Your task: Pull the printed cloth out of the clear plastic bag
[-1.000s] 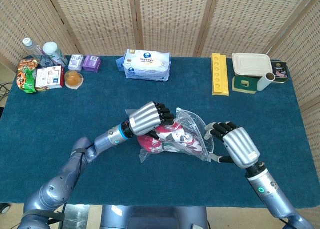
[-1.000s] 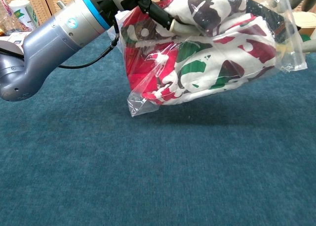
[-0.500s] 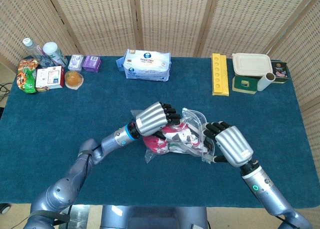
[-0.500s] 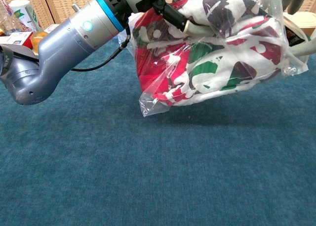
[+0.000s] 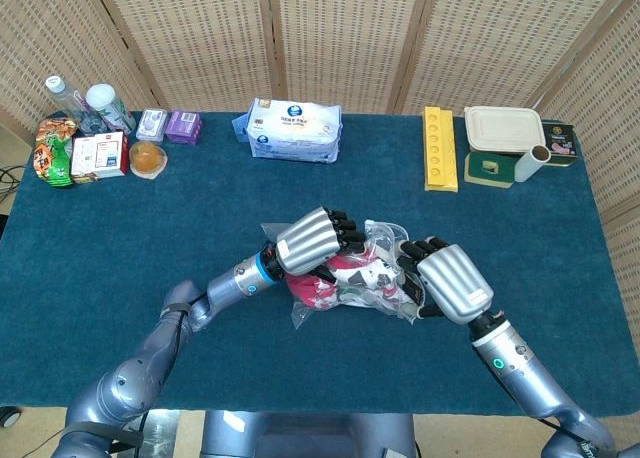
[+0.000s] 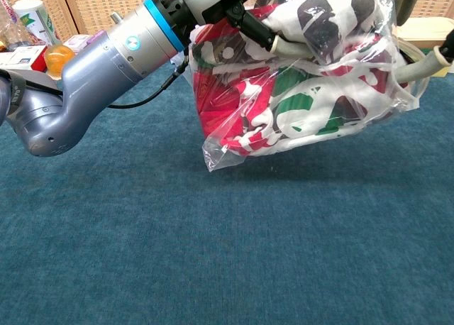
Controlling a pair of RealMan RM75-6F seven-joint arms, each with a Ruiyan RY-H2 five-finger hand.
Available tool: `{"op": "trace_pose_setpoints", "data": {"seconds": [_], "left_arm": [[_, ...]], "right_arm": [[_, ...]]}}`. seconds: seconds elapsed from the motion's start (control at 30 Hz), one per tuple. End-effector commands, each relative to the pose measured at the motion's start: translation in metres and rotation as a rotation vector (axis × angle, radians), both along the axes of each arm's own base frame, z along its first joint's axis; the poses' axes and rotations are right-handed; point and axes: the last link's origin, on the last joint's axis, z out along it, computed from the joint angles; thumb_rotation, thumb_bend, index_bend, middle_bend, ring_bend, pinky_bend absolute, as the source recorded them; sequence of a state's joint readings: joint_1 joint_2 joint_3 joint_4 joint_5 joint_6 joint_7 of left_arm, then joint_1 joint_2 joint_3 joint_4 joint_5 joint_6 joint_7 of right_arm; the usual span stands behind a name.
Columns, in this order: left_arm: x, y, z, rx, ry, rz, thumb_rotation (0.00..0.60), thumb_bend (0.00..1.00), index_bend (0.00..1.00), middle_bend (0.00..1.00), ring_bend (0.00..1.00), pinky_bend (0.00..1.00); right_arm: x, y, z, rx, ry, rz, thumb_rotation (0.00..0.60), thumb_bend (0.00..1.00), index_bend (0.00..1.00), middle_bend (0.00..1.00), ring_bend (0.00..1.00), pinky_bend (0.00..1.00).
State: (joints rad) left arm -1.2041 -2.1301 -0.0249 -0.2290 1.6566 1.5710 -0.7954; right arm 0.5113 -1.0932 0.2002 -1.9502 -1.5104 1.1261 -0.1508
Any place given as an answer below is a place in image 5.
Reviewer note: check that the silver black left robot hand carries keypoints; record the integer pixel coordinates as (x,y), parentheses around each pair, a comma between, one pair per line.
(307,243)

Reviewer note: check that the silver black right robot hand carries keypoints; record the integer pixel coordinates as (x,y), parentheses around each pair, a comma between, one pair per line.
(452,283)

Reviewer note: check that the red white green patterned clothes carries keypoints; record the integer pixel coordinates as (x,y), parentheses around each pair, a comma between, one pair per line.
(360,278)

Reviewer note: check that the clear plastic bag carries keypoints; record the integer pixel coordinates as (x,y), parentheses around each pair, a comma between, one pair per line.
(382,230)

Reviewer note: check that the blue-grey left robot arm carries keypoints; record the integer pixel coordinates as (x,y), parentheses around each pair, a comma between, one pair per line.
(150,358)

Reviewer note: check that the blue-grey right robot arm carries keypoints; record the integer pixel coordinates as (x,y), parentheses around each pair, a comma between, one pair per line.
(520,368)

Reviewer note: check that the orange green snack bag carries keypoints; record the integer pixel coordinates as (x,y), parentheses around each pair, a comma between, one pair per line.
(50,153)

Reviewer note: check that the white blue tissue pack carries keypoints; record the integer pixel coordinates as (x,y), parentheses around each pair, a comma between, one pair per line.
(295,130)

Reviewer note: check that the green box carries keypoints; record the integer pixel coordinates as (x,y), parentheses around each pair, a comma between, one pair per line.
(490,170)

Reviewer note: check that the yellow holed plastic tray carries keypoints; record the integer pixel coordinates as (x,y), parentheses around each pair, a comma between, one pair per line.
(440,148)

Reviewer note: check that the white paper roll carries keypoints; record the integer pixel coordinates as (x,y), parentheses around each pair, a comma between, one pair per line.
(530,165)

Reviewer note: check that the teal carpet table cover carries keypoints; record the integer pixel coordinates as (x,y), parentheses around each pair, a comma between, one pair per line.
(150,238)

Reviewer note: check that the beige lidded food container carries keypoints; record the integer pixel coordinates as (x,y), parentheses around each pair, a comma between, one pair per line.
(502,128)

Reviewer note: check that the purple small box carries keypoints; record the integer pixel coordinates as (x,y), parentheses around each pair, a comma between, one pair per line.
(183,127)

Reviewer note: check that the dark green tin can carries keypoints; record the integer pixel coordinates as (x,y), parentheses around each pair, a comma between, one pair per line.
(560,140)

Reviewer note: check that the orange jelly cup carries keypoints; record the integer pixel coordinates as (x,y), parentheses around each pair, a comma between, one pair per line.
(146,159)

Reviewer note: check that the blue-grey robot torso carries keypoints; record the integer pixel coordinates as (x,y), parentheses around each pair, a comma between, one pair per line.
(310,435)

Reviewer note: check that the pale lilac clear box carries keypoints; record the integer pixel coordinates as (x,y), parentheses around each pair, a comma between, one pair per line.
(151,125)

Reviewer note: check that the white red cardboard box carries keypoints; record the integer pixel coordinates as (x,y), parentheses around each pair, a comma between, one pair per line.
(97,155)

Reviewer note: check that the clear plastic water bottle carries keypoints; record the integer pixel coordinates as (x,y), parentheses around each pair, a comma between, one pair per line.
(67,100)

